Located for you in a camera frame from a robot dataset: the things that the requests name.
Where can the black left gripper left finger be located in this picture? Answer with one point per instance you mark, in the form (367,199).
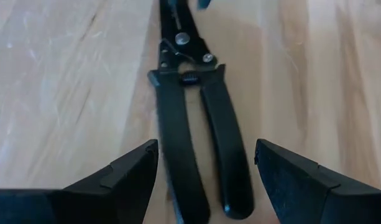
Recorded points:
(137,174)

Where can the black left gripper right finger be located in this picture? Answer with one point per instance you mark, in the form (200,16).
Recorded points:
(286,180)

